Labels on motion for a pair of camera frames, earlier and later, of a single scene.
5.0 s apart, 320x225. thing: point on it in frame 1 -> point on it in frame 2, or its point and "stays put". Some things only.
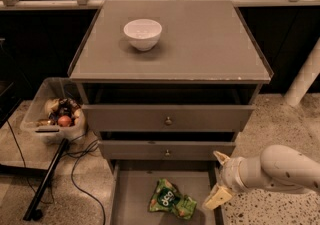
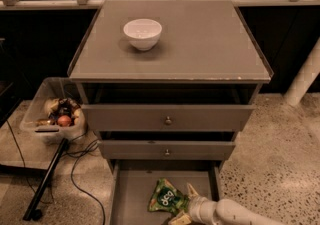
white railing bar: x=97 y=4 stays put
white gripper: x=230 y=173 -> x=196 y=206
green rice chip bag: x=168 y=198 stays put
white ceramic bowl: x=143 y=34 stays put
